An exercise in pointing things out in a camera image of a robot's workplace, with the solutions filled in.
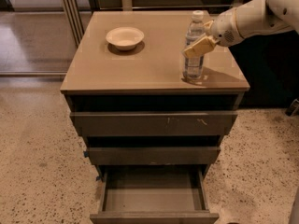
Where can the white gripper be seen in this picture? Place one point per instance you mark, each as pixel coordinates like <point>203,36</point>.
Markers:
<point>223,30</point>

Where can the clear plastic water bottle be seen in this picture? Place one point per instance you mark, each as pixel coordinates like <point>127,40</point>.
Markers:
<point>193,66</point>

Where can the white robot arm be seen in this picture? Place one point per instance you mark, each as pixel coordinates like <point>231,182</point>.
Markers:
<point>256,17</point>

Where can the grey drawer cabinet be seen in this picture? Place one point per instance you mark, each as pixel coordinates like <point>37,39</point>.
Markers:
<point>149,77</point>

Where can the middle grey drawer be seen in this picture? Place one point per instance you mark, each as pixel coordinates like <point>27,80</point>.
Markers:
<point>152,155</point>

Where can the top grey drawer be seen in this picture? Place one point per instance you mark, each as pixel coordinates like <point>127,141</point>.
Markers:
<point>199,123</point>

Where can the bottom open grey drawer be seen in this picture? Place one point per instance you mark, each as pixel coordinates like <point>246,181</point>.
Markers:
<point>171,194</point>

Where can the white bowl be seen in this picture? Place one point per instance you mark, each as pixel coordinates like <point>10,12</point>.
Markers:
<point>124,38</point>

